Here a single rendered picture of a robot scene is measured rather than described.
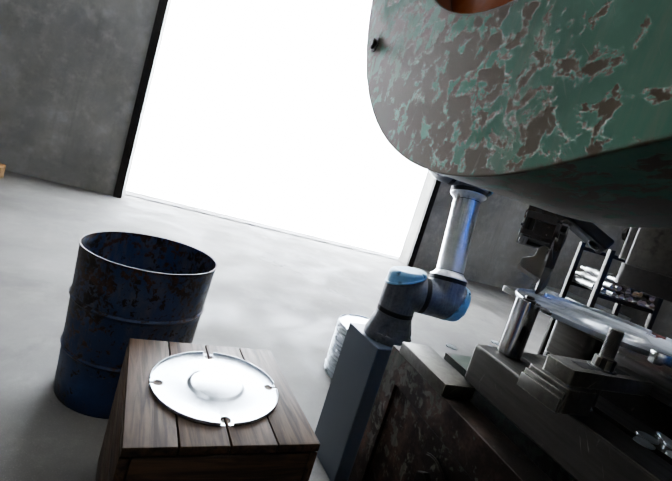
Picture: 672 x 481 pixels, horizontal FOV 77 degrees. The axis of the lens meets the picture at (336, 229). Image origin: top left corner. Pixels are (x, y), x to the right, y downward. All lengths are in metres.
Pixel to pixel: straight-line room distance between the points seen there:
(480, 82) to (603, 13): 0.12
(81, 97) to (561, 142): 4.89
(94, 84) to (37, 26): 0.65
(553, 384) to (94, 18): 4.95
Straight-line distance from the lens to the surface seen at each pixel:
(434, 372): 0.71
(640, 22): 0.34
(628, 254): 0.76
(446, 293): 1.34
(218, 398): 1.02
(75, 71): 5.09
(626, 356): 0.74
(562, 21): 0.39
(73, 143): 5.08
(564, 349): 0.83
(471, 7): 0.67
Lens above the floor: 0.89
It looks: 7 degrees down
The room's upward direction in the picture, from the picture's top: 17 degrees clockwise
